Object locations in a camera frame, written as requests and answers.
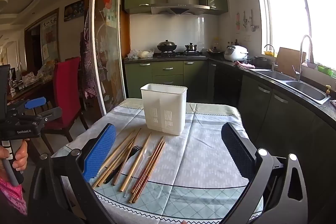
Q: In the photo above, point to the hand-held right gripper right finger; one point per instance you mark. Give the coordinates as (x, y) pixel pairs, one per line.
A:
(236, 154)

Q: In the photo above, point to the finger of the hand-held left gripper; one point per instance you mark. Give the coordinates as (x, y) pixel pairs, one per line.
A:
(35, 102)
(50, 114)

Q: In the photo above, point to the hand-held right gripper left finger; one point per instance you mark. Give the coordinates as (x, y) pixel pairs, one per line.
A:
(99, 155)

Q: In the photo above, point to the black plastic fork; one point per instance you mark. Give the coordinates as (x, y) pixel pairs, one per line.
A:
(132, 153)

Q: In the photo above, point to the thick light bamboo chopstick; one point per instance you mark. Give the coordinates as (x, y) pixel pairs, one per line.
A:
(136, 161)

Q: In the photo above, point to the clear plastic spoon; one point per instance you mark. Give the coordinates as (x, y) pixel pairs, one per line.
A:
(143, 158)

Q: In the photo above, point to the reddish wooden chopstick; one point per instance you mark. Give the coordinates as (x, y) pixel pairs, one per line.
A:
(138, 195)
(137, 187)
(148, 161)
(144, 174)

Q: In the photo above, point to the white plastic utensil holder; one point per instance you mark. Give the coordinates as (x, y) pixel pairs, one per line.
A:
(164, 108)

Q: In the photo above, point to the person's left hand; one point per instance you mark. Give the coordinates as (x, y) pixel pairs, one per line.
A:
(21, 154)

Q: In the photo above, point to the cluttered dining table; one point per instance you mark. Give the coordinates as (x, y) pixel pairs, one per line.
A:
(29, 79)

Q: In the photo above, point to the red upholstered chair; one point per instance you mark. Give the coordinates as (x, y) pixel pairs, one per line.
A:
(67, 92)

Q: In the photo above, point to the patterned tablecloth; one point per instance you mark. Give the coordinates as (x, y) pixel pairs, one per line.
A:
(199, 161)

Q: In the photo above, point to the black built-in appliance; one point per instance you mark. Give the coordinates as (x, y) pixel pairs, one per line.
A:
(227, 82)

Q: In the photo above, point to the pink cloth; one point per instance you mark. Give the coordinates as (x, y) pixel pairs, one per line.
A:
(244, 65)

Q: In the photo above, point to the floral glass sliding door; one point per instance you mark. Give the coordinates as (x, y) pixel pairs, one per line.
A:
(107, 43)

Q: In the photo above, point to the steel double sink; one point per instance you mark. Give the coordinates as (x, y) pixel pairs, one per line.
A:
(304, 88)

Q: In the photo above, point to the dark cooking pot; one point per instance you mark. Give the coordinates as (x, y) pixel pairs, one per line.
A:
(260, 61)

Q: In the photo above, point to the white rice cooker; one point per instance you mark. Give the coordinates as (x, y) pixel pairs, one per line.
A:
(235, 53)

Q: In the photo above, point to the small chrome faucet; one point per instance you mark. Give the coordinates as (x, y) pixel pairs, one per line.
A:
(272, 58)

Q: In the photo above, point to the frying pan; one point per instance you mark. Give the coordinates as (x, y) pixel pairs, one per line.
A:
(214, 50)

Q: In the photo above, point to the wooden cutting board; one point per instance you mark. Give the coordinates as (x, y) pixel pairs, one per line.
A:
(288, 61)

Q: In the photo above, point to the green lower kitchen cabinets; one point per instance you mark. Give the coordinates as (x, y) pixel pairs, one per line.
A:
(168, 71)

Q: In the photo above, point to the white plastic bag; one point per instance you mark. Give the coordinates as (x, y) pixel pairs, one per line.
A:
(141, 54)

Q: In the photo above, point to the gas stove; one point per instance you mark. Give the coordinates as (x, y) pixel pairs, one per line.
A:
(181, 55)

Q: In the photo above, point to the dark kettle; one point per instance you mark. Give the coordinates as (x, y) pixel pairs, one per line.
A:
(190, 47)

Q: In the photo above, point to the green plastic container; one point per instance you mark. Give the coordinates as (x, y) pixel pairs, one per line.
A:
(325, 69)

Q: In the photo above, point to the black wok with lid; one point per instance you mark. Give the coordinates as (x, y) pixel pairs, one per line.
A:
(166, 45)

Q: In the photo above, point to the tall chrome faucet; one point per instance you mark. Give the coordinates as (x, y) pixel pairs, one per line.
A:
(304, 41)

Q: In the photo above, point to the kitchen window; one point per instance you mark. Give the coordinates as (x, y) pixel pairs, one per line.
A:
(288, 16)

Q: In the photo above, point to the dark wall poster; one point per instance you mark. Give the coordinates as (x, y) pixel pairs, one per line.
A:
(74, 10)

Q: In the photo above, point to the wall rack with utensils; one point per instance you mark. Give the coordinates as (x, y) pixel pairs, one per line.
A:
(246, 22)

